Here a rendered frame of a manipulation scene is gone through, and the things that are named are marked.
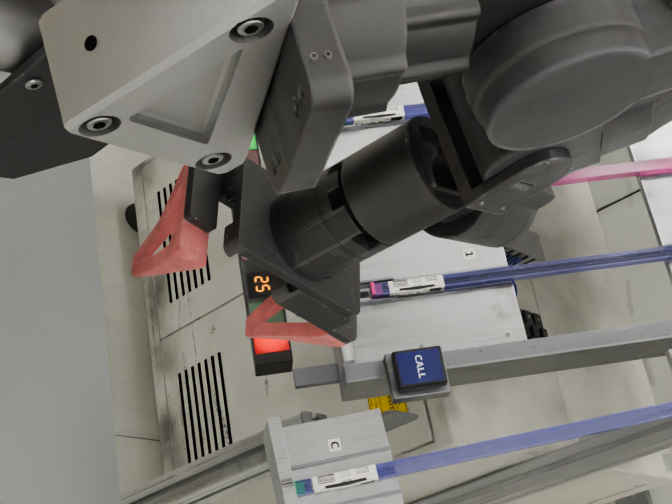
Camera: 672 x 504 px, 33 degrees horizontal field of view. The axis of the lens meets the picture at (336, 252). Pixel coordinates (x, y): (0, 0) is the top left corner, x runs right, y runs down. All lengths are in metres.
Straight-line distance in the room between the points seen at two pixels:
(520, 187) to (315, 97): 0.22
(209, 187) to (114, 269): 1.38
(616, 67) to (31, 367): 0.70
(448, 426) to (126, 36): 1.11
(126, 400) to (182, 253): 1.31
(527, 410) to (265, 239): 1.04
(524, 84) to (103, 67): 0.16
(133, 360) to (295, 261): 1.34
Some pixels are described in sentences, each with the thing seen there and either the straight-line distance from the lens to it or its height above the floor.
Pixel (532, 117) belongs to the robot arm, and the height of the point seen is 1.22.
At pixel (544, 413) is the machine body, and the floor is 0.62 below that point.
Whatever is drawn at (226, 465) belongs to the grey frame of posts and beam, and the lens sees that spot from 1.31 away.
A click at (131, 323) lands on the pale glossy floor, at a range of 2.01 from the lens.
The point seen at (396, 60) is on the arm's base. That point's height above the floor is 1.22.
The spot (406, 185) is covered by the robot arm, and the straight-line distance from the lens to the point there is 0.60.
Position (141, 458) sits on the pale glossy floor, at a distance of 1.92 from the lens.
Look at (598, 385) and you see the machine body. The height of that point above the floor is 0.62.
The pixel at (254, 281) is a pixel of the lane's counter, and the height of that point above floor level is 0.65.
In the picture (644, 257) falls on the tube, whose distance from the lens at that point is 1.28.
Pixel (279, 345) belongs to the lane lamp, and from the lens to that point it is 1.19.
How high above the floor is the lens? 1.40
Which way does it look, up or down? 34 degrees down
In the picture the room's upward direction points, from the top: 61 degrees clockwise
